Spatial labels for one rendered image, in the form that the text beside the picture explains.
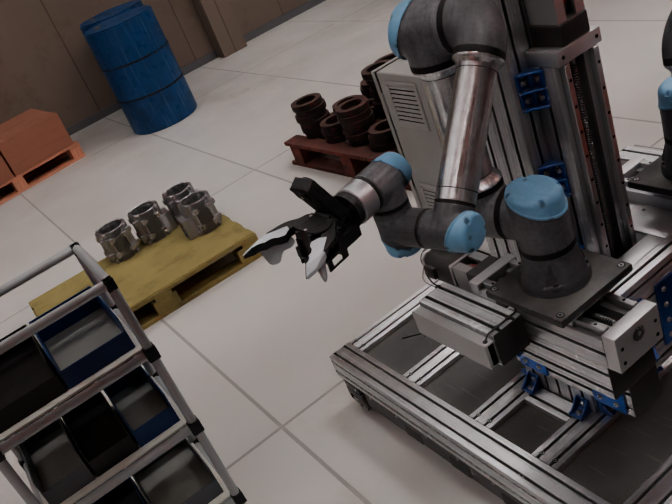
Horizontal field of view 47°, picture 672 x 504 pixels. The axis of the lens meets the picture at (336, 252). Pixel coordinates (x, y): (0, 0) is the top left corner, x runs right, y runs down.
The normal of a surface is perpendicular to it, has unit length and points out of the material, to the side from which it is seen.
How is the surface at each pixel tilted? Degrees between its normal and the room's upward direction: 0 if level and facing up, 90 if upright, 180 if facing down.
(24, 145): 90
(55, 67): 90
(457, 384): 0
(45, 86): 90
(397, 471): 0
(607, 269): 0
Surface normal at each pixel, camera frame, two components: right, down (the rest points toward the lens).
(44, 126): 0.61, 0.18
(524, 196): -0.25, -0.80
